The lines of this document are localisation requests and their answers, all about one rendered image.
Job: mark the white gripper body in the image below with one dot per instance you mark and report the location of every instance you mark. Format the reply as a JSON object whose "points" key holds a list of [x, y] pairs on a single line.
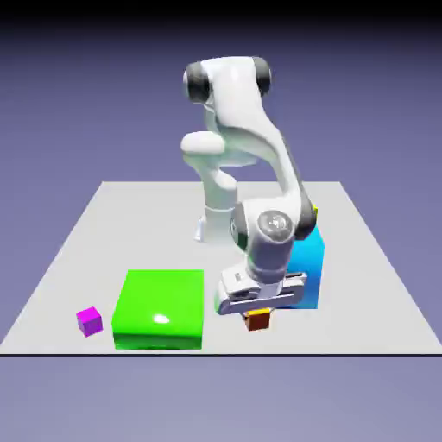
{"points": [[238, 299]]}

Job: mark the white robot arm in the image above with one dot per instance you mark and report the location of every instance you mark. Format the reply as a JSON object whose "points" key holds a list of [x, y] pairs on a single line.
{"points": [[241, 103]]}

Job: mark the large green box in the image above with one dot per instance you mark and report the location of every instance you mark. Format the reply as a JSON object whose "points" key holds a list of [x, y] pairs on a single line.
{"points": [[159, 307]]}

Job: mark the large blue box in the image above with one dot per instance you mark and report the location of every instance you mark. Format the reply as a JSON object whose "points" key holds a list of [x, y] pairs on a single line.
{"points": [[308, 266]]}

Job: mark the small magenta cube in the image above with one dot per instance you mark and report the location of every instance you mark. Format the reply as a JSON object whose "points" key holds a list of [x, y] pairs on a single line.
{"points": [[89, 322]]}

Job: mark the small orange cube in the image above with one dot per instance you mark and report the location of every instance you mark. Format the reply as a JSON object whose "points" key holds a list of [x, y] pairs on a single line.
{"points": [[258, 321]]}

